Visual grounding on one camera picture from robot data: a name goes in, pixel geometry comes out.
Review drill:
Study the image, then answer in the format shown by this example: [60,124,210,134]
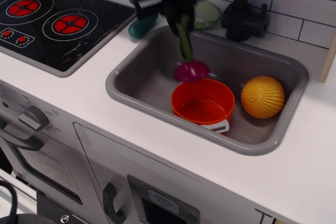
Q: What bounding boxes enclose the purple toy beet green leaves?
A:
[174,15,210,82]

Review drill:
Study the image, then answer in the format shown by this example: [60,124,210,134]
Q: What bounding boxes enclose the black toy faucet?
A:
[221,0,269,42]

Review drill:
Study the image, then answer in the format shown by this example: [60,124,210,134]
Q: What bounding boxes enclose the wooden side panel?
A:
[319,33,336,83]

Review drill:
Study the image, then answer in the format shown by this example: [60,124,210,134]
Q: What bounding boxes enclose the grey oven door handle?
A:
[0,118,45,152]

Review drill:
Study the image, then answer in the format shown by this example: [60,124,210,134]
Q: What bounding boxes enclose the dark grey cabinet handle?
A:
[103,183,126,224]

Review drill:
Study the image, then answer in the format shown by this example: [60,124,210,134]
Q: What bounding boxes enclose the grey oven knob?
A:
[18,105,49,132]

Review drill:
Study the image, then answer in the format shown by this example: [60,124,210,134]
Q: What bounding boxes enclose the oven door with window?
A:
[1,112,108,223]

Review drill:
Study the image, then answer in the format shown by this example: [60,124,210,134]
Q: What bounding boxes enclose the black toy stove top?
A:
[1,0,135,78]

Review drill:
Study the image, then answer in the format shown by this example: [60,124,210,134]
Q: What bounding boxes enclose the orange toy pot white handles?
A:
[171,78,236,134]

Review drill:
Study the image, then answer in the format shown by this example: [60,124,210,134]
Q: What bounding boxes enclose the light green toy cabbage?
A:
[194,1,220,30]

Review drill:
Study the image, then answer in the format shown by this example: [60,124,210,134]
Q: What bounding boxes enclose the black braided cable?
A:
[0,179,18,224]

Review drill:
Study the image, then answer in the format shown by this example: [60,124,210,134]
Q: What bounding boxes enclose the yellow ribbed toy ball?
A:
[240,76,286,119]

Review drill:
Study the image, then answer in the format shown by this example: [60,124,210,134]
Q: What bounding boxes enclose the grey dishwasher control panel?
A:
[127,175,200,224]

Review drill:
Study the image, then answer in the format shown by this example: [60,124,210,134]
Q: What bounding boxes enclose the dark green toy cucumber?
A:
[128,14,158,39]

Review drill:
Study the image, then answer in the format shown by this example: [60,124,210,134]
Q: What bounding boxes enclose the grey plastic sink basin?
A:
[106,26,309,156]

